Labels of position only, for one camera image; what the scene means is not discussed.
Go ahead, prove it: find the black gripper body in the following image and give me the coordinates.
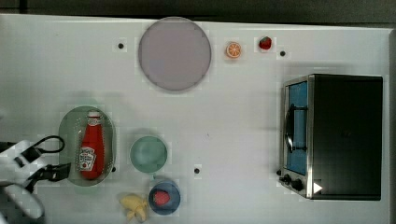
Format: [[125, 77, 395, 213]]
[[0, 140, 39, 185]]

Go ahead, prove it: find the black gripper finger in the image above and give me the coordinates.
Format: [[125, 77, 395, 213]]
[[13, 147, 42, 167], [24, 163, 71, 191]]

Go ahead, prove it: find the red ketchup bottle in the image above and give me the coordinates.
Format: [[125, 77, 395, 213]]
[[78, 111, 105, 180]]

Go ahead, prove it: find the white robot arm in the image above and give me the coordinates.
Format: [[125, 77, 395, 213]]
[[0, 139, 71, 224]]

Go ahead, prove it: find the green oval strainer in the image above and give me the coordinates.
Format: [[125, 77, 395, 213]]
[[59, 105, 116, 187]]

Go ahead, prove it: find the yellow banana toy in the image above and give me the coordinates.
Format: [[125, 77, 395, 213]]
[[120, 194, 149, 222]]

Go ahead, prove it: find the red strawberry in cup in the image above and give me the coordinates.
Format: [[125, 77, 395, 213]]
[[153, 190, 170, 206]]

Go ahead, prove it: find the blue cup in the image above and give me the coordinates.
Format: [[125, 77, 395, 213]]
[[148, 180, 181, 216]]

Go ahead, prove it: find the round grey plate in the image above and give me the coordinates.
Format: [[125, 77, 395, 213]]
[[138, 17, 211, 91]]

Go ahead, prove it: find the red strawberry toy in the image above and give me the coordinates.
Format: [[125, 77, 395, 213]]
[[259, 36, 272, 50]]

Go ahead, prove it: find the silver toaster oven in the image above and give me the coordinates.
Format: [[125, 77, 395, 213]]
[[276, 74, 383, 201]]

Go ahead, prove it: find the black cable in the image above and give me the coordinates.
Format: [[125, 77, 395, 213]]
[[31, 134, 66, 155]]

